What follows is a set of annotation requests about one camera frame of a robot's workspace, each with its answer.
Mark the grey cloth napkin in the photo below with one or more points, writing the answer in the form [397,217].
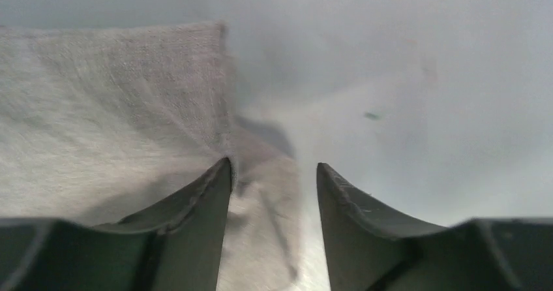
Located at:
[97,124]

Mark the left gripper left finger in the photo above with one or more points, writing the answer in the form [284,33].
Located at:
[175,244]

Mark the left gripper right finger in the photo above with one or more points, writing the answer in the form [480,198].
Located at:
[372,246]

